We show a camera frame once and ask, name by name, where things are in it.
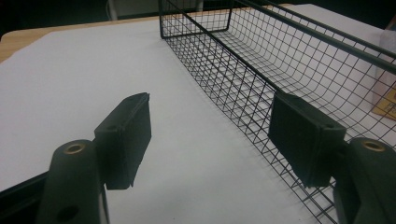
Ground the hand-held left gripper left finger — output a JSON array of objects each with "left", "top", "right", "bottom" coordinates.
[{"left": 35, "top": 91, "right": 152, "bottom": 224}]

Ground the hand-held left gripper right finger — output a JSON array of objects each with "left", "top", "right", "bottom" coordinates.
[{"left": 267, "top": 91, "right": 396, "bottom": 224}]

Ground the white box with yellow label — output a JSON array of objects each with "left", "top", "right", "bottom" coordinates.
[{"left": 370, "top": 15, "right": 396, "bottom": 121}]

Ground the black wire basket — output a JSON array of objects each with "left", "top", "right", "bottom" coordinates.
[{"left": 158, "top": 0, "right": 396, "bottom": 224}]

